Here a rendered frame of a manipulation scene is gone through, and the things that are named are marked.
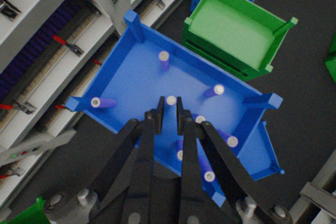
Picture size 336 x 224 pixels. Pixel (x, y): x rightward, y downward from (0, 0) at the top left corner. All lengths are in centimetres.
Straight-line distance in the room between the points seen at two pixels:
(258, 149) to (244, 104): 66
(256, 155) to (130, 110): 82
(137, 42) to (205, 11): 33
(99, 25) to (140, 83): 33
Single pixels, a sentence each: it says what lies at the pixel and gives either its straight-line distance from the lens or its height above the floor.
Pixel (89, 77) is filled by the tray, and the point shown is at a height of 17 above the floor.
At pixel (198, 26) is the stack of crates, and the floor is 32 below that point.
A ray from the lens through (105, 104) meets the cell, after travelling 26.
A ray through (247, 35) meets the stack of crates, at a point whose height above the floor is 32.
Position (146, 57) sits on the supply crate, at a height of 48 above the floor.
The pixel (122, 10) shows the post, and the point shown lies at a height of 35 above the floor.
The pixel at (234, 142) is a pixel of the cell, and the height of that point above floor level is 55.
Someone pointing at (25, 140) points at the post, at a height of 27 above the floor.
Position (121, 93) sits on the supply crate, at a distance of 30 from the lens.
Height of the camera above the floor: 76
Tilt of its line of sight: 86 degrees down
